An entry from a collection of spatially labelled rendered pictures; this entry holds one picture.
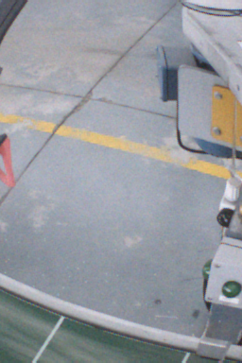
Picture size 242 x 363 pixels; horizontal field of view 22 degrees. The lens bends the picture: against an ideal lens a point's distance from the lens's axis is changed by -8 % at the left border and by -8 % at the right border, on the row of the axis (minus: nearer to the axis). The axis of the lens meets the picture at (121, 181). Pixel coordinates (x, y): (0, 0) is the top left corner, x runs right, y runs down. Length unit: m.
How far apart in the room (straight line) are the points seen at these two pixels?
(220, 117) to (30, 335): 0.98
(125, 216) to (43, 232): 0.35
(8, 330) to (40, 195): 1.11
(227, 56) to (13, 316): 1.19
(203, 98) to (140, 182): 1.71
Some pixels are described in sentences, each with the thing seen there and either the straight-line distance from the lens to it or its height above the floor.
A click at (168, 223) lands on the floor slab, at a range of 2.66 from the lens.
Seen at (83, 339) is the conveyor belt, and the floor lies 0.38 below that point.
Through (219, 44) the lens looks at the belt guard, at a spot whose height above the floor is 1.42.
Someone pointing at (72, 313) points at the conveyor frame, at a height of 0.38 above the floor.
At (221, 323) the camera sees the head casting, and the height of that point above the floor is 1.12.
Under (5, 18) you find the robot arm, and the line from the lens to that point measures 0.68.
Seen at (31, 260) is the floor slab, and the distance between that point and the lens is 2.55.
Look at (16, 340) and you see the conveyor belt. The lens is 1.83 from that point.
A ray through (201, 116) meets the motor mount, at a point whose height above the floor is 1.21.
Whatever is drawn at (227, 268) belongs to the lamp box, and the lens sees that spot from 0.77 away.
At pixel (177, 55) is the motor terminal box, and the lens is 1.20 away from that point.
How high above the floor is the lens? 1.90
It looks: 42 degrees down
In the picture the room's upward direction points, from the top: 2 degrees counter-clockwise
